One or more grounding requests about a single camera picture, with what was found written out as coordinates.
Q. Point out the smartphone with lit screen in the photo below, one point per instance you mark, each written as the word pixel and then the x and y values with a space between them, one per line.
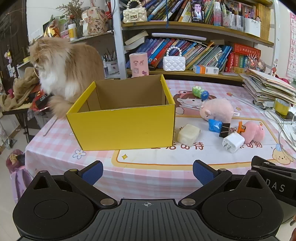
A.
pixel 197 11

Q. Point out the yellow cardboard box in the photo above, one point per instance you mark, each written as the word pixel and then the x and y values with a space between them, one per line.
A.
pixel 120 129

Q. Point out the red black package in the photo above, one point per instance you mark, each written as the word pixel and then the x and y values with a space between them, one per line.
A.
pixel 40 99

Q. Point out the blue plastic packet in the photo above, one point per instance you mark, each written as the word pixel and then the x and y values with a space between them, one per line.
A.
pixel 214 125

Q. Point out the brown fuzzy cloth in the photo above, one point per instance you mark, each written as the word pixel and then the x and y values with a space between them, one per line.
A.
pixel 20 90

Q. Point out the small pink plush toy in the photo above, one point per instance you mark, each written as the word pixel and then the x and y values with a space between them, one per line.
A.
pixel 253 132

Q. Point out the grey flat case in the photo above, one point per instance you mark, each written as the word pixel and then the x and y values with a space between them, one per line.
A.
pixel 229 73

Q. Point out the white storage bin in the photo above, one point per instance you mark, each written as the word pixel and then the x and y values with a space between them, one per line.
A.
pixel 252 27

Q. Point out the wooden bookshelf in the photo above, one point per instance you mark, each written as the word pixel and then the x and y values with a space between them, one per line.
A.
pixel 208 29

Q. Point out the yellow tape roll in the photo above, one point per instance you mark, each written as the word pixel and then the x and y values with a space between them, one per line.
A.
pixel 281 107

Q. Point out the pink cartoon cylinder holder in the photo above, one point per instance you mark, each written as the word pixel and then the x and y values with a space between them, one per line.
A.
pixel 138 64

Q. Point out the cartoon wall sticker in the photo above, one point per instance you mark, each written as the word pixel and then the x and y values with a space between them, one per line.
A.
pixel 275 67

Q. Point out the white jar with yellow label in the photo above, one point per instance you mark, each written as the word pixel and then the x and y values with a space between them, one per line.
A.
pixel 72 32

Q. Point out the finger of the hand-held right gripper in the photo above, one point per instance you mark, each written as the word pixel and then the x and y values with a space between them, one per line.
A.
pixel 257 168
pixel 263 161

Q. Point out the beige rabbit plush decoration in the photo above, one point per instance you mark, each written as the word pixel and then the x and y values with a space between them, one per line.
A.
pixel 94 23

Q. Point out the long row of colourful books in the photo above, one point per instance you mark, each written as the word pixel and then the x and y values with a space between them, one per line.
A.
pixel 196 52

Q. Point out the dried flower bouquet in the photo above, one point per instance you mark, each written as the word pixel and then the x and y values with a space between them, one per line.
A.
pixel 70 9

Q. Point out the thin grey stick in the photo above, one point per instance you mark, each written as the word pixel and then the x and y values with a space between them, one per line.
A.
pixel 49 127

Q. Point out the white rolled tube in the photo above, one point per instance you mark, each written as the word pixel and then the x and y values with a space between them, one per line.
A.
pixel 180 36

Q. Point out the black side table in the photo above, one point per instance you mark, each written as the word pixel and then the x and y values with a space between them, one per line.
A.
pixel 13 113

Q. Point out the fluffy orange white cat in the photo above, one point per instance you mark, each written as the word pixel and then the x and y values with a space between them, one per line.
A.
pixel 69 69

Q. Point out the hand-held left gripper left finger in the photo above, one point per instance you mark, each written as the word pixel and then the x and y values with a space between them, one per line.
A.
pixel 92 172

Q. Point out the cream soap block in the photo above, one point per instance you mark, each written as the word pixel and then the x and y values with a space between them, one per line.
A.
pixel 187 134

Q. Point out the green blue capsule toy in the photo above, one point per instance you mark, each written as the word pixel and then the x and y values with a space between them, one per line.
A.
pixel 200 92

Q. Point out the stack of papers and notebooks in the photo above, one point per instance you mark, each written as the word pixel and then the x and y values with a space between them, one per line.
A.
pixel 266 88

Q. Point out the white charger plug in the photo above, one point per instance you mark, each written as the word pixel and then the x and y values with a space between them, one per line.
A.
pixel 233 141

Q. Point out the black binder clip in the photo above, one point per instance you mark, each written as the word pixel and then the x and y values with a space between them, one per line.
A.
pixel 224 130

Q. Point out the pink printed tablecloth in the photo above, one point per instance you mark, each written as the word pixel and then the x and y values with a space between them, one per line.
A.
pixel 161 160

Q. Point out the white cup of pens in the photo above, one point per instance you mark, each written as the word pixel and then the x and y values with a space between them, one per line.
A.
pixel 111 67

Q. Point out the purple bag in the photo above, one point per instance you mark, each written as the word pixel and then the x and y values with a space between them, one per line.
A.
pixel 20 183

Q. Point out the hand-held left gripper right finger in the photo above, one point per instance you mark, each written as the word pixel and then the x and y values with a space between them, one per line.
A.
pixel 201 172

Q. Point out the orange white medicine box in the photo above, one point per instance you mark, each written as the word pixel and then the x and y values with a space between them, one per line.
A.
pixel 205 69

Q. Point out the pastel rainbow bottle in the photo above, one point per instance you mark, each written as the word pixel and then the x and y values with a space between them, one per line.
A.
pixel 217 15

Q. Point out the white pen holders with markers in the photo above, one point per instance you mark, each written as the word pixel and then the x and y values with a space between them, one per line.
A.
pixel 232 22

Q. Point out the large pink plush pig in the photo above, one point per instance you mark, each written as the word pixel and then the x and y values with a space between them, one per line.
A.
pixel 219 109

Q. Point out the alphabet wall poster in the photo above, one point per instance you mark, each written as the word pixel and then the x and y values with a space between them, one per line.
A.
pixel 291 46

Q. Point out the red gold gift bag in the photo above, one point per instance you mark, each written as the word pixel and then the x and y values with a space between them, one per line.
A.
pixel 52 30

